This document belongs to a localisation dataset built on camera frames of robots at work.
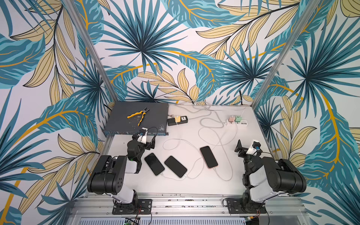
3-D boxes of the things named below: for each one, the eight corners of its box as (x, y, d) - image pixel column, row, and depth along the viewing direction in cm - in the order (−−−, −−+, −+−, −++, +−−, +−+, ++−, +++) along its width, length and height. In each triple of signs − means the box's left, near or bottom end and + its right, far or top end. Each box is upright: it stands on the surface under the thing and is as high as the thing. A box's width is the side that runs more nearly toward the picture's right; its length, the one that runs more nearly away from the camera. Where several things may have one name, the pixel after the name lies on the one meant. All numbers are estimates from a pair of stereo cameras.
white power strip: (227, 126, 109) (227, 124, 107) (225, 121, 111) (226, 119, 109) (247, 126, 109) (249, 124, 107) (246, 122, 112) (247, 120, 110)
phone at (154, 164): (156, 176, 85) (155, 175, 84) (143, 159, 92) (143, 158, 90) (165, 168, 88) (165, 167, 87) (152, 153, 95) (152, 152, 93)
